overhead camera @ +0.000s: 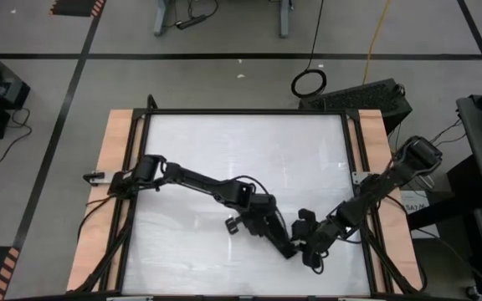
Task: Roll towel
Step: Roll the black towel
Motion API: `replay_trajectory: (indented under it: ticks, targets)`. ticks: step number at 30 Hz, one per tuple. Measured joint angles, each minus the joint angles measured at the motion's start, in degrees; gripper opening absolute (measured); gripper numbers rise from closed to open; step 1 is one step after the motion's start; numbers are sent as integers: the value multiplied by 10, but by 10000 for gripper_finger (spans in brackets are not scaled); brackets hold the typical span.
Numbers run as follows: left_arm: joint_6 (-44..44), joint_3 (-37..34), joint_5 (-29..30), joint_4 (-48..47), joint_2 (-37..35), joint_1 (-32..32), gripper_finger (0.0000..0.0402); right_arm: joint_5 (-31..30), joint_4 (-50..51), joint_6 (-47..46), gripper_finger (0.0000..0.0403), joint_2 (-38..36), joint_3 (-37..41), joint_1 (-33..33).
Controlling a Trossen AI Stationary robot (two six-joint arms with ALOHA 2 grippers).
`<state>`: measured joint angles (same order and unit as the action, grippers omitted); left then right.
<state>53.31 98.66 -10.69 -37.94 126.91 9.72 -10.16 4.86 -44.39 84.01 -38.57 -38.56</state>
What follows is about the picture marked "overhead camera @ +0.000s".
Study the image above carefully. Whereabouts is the grey desk leg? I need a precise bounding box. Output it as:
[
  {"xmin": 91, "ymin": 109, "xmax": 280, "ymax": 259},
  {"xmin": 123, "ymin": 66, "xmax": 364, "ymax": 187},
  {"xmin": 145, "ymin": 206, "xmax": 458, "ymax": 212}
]
[
  {"xmin": 278, "ymin": 0, "xmax": 295, "ymax": 39},
  {"xmin": 153, "ymin": 0, "xmax": 177, "ymax": 38}
]

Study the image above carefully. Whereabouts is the black computer tower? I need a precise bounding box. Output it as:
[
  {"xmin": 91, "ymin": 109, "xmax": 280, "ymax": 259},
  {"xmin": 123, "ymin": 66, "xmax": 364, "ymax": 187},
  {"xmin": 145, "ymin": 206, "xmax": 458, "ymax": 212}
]
[{"xmin": 298, "ymin": 78, "xmax": 413, "ymax": 135}]

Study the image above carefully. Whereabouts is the black floor cable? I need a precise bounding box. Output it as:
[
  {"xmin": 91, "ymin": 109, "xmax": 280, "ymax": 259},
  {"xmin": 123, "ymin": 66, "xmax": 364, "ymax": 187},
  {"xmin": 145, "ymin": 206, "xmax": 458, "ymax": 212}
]
[{"xmin": 0, "ymin": 107, "xmax": 33, "ymax": 165}]

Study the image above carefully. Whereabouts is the black metal table frame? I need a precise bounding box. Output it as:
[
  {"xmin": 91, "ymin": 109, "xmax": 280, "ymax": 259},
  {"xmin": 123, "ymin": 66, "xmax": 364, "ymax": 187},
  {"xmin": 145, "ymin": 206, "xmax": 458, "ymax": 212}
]
[{"xmin": 73, "ymin": 94, "xmax": 428, "ymax": 301}]

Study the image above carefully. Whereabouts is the thin black cable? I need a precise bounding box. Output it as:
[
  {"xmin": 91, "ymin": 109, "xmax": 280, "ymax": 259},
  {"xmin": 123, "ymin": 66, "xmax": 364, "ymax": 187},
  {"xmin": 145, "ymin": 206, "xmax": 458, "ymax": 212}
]
[{"xmin": 431, "ymin": 119, "xmax": 467, "ymax": 147}]

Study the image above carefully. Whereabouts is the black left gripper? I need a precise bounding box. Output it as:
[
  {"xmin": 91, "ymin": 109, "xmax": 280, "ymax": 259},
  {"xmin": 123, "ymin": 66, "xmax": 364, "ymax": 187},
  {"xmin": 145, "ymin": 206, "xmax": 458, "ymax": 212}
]
[{"xmin": 225, "ymin": 194, "xmax": 282, "ymax": 235}]

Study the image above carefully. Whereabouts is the black coiled cable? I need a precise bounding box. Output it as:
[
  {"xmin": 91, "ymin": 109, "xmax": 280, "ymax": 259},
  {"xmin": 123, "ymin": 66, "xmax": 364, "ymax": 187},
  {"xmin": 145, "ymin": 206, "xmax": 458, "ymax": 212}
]
[{"xmin": 290, "ymin": 0, "xmax": 328, "ymax": 99}]

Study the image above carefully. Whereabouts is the light wooden table board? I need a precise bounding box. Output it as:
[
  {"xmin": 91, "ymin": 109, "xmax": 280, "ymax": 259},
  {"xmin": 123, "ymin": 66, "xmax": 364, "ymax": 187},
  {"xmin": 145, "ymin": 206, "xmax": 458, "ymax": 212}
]
[
  {"xmin": 65, "ymin": 109, "xmax": 146, "ymax": 293},
  {"xmin": 346, "ymin": 109, "xmax": 424, "ymax": 293}
]

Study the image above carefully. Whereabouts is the black support beam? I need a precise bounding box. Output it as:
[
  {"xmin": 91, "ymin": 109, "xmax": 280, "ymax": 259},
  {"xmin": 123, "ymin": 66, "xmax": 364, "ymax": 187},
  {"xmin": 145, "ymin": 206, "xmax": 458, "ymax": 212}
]
[{"xmin": 407, "ymin": 185, "xmax": 482, "ymax": 231}]

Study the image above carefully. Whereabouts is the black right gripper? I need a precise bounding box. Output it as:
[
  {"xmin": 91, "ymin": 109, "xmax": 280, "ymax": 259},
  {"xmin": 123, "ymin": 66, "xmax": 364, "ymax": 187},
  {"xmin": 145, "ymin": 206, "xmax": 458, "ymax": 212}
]
[{"xmin": 290, "ymin": 207, "xmax": 342, "ymax": 275}]

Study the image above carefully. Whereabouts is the yellow cable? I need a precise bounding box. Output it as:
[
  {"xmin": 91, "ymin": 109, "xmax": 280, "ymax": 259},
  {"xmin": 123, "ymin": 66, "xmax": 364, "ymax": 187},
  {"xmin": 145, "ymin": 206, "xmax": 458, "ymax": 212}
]
[{"xmin": 361, "ymin": 0, "xmax": 392, "ymax": 87}]

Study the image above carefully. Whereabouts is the black power strip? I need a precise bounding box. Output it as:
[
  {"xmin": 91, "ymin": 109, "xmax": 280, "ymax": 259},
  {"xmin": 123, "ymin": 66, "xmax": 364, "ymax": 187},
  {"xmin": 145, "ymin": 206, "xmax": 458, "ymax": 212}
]
[{"xmin": 175, "ymin": 14, "xmax": 208, "ymax": 30}]

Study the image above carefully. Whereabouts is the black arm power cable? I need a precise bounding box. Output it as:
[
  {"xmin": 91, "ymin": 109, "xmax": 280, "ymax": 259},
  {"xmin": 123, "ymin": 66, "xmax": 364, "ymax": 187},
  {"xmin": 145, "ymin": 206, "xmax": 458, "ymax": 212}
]
[{"xmin": 76, "ymin": 191, "xmax": 116, "ymax": 242}]

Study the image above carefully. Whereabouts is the black towel with white tag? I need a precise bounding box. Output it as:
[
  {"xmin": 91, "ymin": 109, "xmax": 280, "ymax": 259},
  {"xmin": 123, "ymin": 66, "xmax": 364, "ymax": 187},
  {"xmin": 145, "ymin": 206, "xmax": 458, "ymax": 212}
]
[{"xmin": 265, "ymin": 223, "xmax": 300, "ymax": 260}]

